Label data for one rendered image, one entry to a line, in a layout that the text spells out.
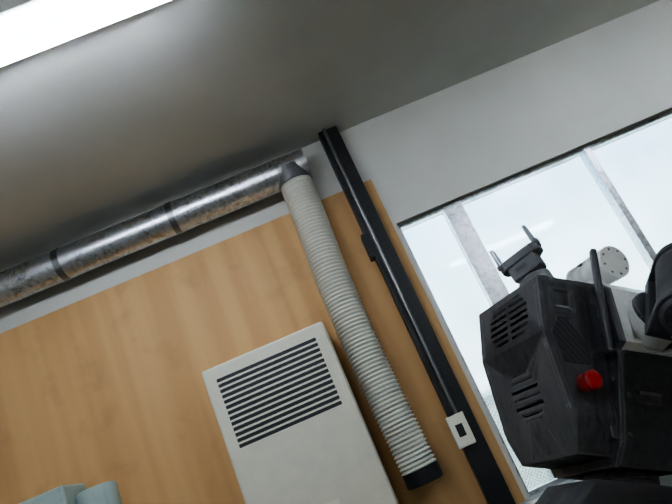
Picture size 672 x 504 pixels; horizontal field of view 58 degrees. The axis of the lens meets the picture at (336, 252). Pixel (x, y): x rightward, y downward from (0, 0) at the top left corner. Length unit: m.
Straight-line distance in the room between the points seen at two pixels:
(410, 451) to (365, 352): 0.42
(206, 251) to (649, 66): 2.33
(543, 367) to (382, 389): 1.50
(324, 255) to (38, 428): 1.46
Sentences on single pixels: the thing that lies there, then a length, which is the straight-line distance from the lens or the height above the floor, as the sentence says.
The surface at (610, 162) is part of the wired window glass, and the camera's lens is 3.25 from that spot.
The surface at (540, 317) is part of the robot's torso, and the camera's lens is 1.06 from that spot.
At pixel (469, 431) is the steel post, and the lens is 2.60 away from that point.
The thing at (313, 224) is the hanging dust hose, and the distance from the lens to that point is 2.70.
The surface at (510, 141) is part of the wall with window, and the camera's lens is 3.09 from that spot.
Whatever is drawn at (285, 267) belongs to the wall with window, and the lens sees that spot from 2.82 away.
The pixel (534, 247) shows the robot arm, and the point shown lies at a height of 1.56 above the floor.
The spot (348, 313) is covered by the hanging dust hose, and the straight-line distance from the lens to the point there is 2.56.
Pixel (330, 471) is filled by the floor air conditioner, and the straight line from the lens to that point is 2.40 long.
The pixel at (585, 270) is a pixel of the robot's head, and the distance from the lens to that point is 1.28.
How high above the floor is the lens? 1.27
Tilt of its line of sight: 18 degrees up
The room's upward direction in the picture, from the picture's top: 24 degrees counter-clockwise
